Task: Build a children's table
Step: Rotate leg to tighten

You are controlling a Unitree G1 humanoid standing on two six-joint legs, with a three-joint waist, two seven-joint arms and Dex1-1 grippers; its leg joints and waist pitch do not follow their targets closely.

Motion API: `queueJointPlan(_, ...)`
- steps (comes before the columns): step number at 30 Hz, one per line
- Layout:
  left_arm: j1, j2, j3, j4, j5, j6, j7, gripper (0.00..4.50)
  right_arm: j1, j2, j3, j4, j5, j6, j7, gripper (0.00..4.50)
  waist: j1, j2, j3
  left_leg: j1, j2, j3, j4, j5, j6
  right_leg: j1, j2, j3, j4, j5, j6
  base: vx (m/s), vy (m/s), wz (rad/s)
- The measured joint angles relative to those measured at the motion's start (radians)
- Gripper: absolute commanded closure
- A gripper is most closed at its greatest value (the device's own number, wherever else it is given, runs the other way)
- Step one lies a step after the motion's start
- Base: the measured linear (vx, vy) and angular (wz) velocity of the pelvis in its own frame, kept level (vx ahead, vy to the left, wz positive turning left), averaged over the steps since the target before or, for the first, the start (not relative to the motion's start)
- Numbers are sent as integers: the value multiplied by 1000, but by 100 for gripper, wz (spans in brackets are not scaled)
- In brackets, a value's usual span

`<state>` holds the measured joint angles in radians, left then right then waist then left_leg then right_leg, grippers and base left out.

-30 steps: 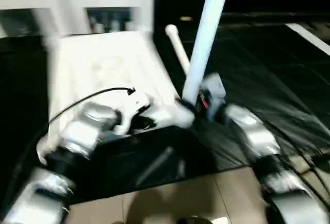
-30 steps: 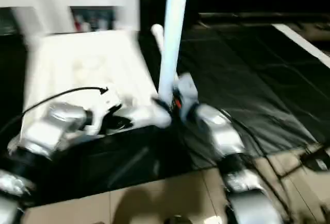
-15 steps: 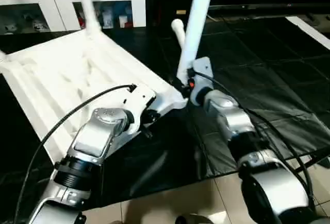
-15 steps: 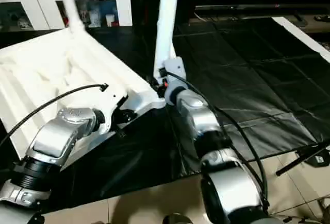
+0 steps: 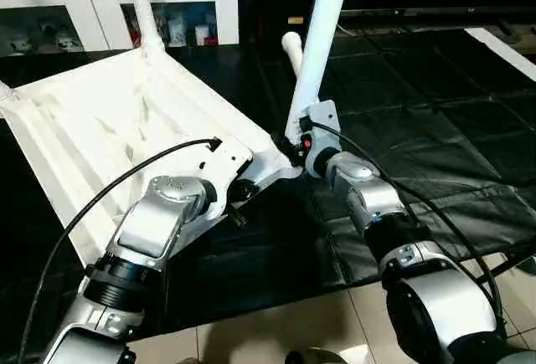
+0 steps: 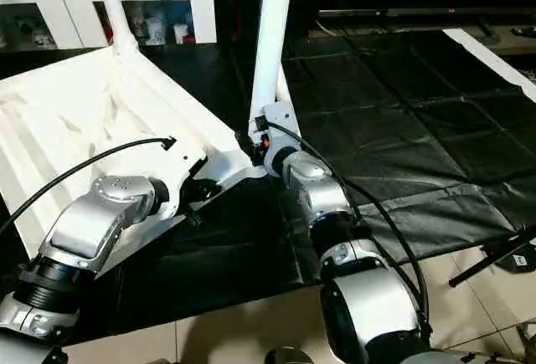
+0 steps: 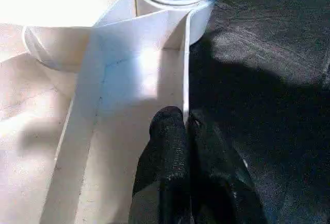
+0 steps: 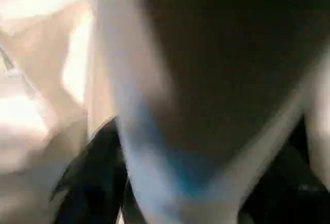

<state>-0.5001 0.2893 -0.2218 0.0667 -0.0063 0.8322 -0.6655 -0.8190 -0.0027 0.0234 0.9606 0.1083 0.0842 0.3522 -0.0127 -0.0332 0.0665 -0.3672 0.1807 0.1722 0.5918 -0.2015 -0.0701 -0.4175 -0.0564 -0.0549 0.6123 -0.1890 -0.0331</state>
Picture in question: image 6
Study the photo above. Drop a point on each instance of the white plastic table top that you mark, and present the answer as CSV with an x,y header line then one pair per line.
x,y
75,113

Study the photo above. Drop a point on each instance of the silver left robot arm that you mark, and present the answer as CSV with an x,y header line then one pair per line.
x,y
92,222

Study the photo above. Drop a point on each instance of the white bottle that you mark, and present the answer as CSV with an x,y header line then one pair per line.
x,y
155,31

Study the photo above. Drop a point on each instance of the black stand foot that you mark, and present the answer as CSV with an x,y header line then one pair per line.
x,y
494,255

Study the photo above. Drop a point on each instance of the white plastic table leg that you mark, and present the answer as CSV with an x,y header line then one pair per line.
x,y
286,88
113,4
272,38

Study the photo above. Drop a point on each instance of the black work mat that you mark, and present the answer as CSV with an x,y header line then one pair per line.
x,y
402,130

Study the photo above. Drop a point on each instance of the black power adapter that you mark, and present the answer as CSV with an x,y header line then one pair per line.
x,y
521,260

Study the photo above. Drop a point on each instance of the black remote control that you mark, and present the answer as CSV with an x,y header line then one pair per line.
x,y
525,32

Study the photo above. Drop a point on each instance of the white cup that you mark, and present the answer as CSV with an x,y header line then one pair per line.
x,y
181,34

